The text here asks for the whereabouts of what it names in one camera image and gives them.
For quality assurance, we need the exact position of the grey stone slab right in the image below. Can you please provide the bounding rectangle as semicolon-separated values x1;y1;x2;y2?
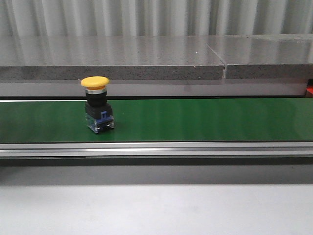
206;34;313;81

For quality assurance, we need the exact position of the grey stone slab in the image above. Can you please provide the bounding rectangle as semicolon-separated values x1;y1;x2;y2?
0;36;224;82
206;34;313;81

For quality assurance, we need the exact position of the green conveyor belt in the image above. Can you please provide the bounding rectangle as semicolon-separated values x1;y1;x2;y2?
0;98;313;143

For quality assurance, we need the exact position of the grey stone slab left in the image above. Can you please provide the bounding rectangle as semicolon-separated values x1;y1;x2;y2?
0;36;224;82

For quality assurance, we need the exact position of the white panel under slab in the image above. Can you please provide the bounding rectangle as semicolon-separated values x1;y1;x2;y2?
0;79;308;97

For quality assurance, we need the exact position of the red object at edge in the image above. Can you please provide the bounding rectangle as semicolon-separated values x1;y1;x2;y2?
305;86;313;98

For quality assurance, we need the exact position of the grey pleated curtain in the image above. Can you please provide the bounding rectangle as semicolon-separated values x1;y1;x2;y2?
0;0;313;36

